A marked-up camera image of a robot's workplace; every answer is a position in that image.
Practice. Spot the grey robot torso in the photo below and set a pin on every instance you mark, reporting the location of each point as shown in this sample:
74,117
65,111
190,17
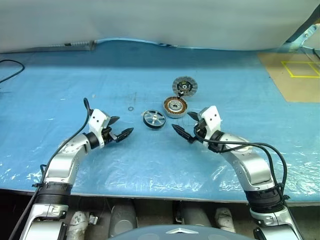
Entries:
162,233

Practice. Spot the silver spoked motor rotor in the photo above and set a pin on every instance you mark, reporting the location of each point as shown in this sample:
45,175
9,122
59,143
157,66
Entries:
154,119

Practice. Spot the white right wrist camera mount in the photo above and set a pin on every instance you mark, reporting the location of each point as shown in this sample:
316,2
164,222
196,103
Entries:
211,117

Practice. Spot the blue plastic table cover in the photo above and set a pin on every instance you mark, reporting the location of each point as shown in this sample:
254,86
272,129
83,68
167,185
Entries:
75,82

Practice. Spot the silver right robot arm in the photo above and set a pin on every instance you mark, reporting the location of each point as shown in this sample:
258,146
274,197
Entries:
252,167

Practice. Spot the grey motor stator housing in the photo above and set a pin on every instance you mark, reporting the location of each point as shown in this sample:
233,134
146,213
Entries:
168,106

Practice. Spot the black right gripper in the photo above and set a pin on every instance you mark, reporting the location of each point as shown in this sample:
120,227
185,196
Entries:
201,128

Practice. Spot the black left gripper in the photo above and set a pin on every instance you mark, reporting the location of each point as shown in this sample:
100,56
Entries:
108,133

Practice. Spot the brown cardboard sheet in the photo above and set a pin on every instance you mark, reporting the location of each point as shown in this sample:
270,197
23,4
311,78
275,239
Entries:
280,82

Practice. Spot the grey rounded cylinder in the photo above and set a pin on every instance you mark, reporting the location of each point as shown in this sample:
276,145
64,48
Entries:
122,217
195,215

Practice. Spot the whitish mottled rounded shape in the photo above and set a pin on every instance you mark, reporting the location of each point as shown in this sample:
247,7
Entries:
225,220
77,225

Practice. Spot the silver metal stand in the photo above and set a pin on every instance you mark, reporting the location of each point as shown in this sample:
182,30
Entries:
306,33

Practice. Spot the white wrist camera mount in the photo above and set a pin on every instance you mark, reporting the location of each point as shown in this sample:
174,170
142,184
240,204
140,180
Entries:
96,120
211,117

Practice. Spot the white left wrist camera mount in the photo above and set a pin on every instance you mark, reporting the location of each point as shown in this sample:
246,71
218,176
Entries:
96,120

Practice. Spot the white backdrop sheet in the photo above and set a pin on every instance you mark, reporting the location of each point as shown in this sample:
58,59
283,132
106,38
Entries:
150,20

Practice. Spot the motor cover with circuit board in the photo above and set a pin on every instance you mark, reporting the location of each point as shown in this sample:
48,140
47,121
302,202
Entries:
191,86

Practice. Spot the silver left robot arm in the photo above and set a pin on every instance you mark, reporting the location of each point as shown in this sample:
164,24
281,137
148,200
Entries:
62,162

